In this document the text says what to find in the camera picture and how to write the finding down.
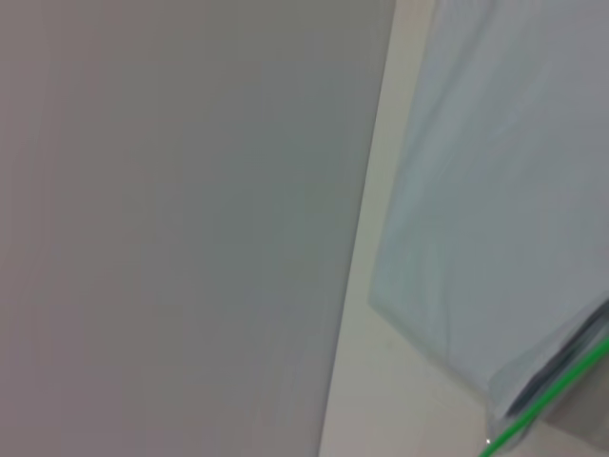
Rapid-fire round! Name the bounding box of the clear document bag green zipper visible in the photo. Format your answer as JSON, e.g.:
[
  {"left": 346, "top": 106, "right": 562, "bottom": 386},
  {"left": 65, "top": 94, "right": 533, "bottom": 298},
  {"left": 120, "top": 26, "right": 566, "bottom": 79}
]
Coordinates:
[{"left": 368, "top": 0, "right": 609, "bottom": 457}]

